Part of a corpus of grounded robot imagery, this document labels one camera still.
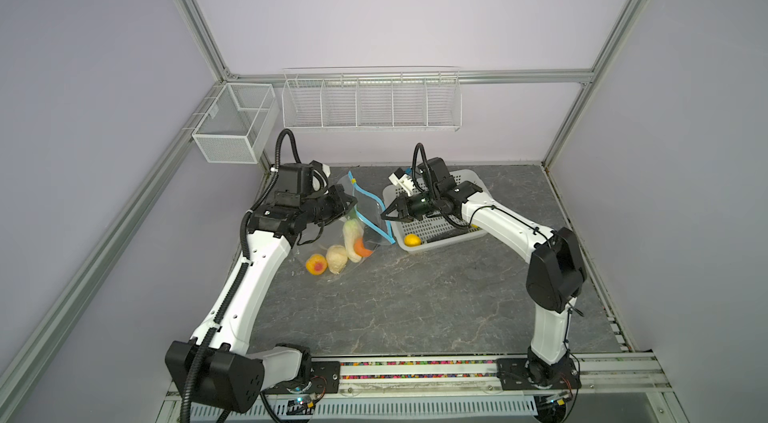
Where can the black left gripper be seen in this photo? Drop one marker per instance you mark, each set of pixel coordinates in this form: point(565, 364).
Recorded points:
point(336, 193)

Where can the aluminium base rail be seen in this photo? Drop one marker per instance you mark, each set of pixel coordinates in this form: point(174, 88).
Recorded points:
point(431, 388)

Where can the clear zip top bag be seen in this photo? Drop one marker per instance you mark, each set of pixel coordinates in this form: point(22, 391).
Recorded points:
point(377, 232)

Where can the white mesh wall box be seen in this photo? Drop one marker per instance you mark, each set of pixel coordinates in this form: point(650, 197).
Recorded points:
point(237, 124)

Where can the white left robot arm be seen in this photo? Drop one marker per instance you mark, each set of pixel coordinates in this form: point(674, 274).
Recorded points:
point(215, 367)

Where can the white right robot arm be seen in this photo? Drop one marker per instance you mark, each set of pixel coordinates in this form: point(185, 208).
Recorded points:
point(556, 270)

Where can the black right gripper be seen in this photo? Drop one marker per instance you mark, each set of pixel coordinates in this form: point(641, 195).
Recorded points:
point(402, 203)

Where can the yellow red toy peach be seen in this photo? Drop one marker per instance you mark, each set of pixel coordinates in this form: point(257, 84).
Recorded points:
point(316, 264)

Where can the beige toy potato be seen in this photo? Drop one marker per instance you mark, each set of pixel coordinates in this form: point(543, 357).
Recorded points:
point(336, 258)

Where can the white wire wall rack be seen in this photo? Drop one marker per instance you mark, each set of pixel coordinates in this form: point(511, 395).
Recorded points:
point(372, 99)

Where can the black toy avocado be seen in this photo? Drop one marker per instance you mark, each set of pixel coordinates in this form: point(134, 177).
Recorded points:
point(419, 206)

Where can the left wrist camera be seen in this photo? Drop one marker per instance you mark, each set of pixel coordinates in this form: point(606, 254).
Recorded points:
point(304, 179)

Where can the yellow toy lemon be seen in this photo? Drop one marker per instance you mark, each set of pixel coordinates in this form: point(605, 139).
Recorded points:
point(412, 240)

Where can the white toy cucumber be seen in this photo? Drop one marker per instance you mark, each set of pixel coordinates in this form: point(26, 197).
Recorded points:
point(351, 231)

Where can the orange toy carrot piece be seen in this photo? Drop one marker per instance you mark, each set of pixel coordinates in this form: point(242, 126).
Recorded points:
point(360, 249)

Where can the white perforated plastic basket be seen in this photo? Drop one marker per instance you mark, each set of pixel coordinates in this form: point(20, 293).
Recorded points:
point(433, 230)

